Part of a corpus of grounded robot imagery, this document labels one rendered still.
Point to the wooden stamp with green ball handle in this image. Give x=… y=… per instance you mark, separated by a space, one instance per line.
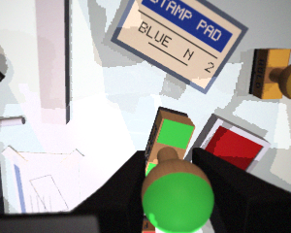
x=176 y=194

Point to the yellow rubber stamp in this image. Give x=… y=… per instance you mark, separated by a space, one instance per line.
x=271 y=74

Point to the beige paper card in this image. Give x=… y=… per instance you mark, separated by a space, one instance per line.
x=45 y=182

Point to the brown rubber stamp with red knob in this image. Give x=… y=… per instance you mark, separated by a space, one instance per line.
x=148 y=227

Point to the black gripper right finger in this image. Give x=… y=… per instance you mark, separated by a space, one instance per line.
x=243 y=203

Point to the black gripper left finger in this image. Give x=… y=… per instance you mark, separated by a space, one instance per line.
x=115 y=207

